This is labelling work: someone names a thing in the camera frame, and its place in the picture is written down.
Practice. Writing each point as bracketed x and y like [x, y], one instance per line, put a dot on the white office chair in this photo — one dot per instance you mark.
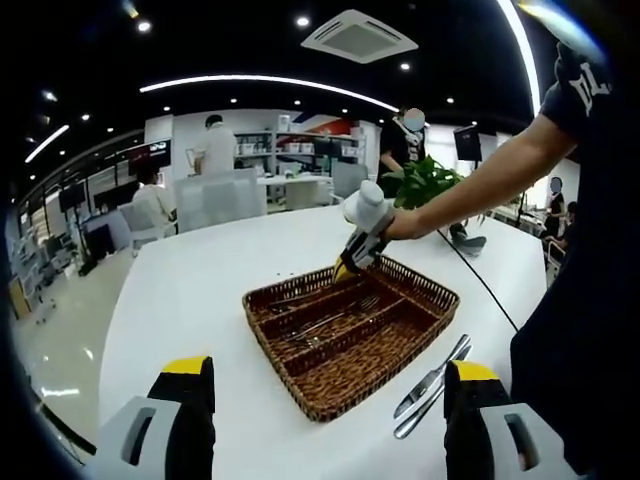
[350, 182]

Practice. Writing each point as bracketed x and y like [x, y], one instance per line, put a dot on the translucent white desk partition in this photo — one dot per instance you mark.
[220, 200]

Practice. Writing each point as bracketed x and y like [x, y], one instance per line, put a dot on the steel fork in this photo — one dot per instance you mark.
[367, 302]

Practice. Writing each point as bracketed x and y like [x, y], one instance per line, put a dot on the white storage shelf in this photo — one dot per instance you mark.
[300, 147]

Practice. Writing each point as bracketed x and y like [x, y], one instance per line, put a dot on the black monitor on stand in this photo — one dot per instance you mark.
[74, 196]
[467, 142]

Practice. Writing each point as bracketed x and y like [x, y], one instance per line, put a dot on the person's right hand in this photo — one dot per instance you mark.
[410, 225]

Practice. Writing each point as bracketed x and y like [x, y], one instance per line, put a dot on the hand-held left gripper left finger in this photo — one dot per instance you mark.
[135, 440]

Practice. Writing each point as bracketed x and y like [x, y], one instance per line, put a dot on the grey curved object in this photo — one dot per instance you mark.
[467, 242]

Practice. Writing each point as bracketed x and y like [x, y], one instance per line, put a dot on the curved ceiling light strip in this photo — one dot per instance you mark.
[260, 78]
[527, 55]
[47, 144]

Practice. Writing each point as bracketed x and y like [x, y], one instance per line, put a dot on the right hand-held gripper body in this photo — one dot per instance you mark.
[370, 210]

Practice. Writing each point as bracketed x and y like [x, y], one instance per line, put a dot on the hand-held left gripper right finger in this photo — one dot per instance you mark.
[520, 440]

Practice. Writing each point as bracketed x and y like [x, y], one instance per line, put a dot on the brown wooden cabinet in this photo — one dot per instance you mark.
[20, 300]

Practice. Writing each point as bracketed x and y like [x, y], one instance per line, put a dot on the brown wicker utensil storage tray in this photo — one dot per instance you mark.
[360, 370]

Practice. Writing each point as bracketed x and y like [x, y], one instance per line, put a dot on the ceiling air conditioner vent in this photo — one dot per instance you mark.
[360, 37]

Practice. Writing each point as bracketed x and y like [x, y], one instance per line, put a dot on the person's dark shirt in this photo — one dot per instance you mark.
[575, 350]

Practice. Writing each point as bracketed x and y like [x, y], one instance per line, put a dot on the steel spoon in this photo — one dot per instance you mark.
[282, 307]

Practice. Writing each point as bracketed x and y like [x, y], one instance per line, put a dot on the green potted plant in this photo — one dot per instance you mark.
[425, 180]

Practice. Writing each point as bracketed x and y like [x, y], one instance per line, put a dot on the black wall screen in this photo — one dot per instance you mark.
[150, 155]

